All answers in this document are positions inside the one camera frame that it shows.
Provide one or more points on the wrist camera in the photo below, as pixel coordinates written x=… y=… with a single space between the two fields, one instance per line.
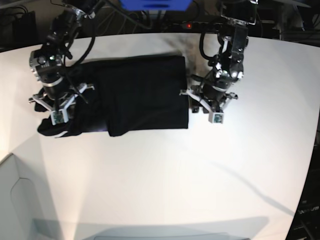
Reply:
x=60 y=117
x=216 y=117

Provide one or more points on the black T-shirt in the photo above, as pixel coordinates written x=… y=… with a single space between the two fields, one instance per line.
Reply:
x=131 y=94

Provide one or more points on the blue box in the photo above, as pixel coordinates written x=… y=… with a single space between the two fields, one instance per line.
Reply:
x=157 y=5

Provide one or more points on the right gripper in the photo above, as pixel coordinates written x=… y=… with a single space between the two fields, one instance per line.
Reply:
x=59 y=96

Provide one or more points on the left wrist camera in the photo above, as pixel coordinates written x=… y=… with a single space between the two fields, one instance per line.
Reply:
x=216 y=117

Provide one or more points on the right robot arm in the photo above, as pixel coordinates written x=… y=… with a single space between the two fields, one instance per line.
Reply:
x=48 y=63

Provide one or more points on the black power strip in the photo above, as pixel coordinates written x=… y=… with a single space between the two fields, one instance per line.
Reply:
x=196 y=27

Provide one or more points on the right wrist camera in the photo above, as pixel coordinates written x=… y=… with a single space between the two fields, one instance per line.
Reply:
x=60 y=117

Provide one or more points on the white storage bin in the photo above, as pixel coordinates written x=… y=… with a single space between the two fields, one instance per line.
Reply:
x=21 y=214

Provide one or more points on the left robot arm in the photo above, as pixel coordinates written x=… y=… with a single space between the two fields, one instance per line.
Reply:
x=227 y=66

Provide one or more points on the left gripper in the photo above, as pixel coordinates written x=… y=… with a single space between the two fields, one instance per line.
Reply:
x=202 y=91

